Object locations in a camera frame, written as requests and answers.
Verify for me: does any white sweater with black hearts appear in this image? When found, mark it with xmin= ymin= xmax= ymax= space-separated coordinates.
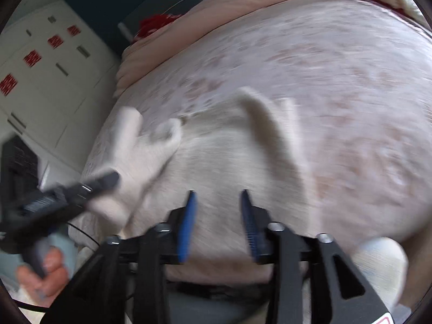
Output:
xmin=69 ymin=86 xmax=325 ymax=277

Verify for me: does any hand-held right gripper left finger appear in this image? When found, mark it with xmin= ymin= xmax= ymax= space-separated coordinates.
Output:
xmin=50 ymin=191 xmax=198 ymax=324

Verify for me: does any bed with pink floral sheet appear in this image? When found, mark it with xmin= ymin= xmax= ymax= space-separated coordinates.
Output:
xmin=67 ymin=0 xmax=432 ymax=311

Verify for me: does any red pillow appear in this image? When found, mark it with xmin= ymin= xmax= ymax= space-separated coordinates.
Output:
xmin=130 ymin=13 xmax=183 ymax=44

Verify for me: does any person's white sock foot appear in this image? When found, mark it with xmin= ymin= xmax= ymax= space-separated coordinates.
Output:
xmin=351 ymin=237 xmax=409 ymax=311

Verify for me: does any person's left hand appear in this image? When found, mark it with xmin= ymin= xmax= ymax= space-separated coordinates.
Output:
xmin=17 ymin=247 xmax=71 ymax=300

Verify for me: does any black cable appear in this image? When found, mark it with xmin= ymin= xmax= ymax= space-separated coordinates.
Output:
xmin=67 ymin=222 xmax=102 ymax=248

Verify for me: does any pink duvet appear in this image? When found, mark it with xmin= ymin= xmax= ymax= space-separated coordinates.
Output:
xmin=113 ymin=0 xmax=328 ymax=98

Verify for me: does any white wardrobe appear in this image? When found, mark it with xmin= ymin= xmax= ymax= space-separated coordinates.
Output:
xmin=0 ymin=0 xmax=122 ymax=190

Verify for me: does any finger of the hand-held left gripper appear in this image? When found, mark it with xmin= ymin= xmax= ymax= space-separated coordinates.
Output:
xmin=79 ymin=171 xmax=120 ymax=200

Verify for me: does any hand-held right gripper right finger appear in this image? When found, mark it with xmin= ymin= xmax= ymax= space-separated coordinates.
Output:
xmin=239 ymin=189 xmax=394 ymax=324

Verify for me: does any cream plush cloth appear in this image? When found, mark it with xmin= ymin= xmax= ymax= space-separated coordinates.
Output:
xmin=381 ymin=0 xmax=424 ymax=19

